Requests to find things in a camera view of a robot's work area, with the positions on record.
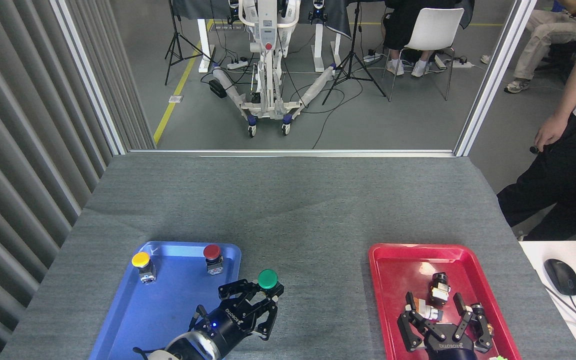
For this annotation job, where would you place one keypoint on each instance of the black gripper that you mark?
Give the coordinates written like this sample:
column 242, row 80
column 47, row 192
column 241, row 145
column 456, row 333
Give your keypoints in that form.
column 230, row 322
column 450, row 351

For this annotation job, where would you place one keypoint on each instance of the green push button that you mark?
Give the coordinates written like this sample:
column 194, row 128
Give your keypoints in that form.
column 268, row 278

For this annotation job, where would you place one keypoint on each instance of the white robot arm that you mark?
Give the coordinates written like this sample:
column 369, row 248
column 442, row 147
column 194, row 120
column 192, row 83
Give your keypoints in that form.
column 183, row 347

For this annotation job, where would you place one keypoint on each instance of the red push button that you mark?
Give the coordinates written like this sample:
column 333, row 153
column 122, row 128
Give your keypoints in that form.
column 212, row 251

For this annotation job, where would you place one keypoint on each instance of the yellow push button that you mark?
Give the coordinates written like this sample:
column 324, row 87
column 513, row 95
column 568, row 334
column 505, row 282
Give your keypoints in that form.
column 141, row 259

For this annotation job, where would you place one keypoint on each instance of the person's hand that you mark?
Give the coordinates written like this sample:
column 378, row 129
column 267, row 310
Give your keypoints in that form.
column 552, row 131

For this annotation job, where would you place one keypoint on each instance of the small green part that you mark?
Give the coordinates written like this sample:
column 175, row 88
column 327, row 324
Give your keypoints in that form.
column 498, row 358

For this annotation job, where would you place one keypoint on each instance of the red plastic tray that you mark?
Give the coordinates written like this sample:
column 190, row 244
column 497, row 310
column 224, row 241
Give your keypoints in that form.
column 403, row 265

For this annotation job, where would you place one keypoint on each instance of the blue plastic tray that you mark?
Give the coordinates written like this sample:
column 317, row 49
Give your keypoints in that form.
column 168, row 300

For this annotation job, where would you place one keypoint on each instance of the grey felt table cover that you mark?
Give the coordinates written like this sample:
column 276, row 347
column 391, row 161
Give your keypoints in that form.
column 293, row 210

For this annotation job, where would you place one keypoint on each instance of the black computer mouse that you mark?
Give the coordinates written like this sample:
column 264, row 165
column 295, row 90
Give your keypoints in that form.
column 562, row 276

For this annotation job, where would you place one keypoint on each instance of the silver crossbar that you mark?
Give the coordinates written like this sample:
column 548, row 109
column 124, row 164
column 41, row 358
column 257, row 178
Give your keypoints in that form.
column 293, row 152

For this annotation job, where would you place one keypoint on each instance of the standing person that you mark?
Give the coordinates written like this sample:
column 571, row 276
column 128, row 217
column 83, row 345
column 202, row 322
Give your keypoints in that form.
column 568, row 170

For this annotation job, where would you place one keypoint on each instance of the black foot pedal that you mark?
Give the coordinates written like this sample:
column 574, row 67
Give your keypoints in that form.
column 217, row 89

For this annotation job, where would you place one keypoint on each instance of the white power strip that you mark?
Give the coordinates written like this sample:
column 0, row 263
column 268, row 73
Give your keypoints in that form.
column 237, row 65

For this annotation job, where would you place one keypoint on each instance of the white desk leg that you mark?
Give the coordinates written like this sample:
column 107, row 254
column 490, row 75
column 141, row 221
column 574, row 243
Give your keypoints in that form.
column 203, row 45
column 319, row 47

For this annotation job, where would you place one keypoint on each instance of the white stand on wheels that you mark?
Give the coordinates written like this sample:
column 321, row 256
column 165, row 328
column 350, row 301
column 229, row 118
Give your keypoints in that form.
column 267, row 30

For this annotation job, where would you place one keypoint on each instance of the black tripod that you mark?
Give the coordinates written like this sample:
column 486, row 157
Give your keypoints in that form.
column 353, row 45
column 175, row 35

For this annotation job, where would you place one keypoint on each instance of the white chair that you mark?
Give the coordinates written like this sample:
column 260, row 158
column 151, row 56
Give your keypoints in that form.
column 435, row 27

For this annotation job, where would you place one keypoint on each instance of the seated person in beige trousers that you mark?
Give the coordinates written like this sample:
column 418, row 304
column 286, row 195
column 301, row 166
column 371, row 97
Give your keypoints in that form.
column 543, row 35

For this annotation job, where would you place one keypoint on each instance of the person seated on chair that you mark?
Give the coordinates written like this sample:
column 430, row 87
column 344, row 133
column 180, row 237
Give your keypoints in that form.
column 400, row 20

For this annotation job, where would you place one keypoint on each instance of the white and orange switch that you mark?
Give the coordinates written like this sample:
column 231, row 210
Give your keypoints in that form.
column 433, row 314

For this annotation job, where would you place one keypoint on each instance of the black and orange switch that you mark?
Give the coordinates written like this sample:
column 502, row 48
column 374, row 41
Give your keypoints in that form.
column 477, row 308

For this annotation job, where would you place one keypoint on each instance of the black knob switch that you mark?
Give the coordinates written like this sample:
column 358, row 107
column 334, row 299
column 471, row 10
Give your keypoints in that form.
column 439, row 290

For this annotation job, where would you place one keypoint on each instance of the silver post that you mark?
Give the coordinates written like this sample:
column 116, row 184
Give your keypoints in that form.
column 493, row 80
column 90, row 80

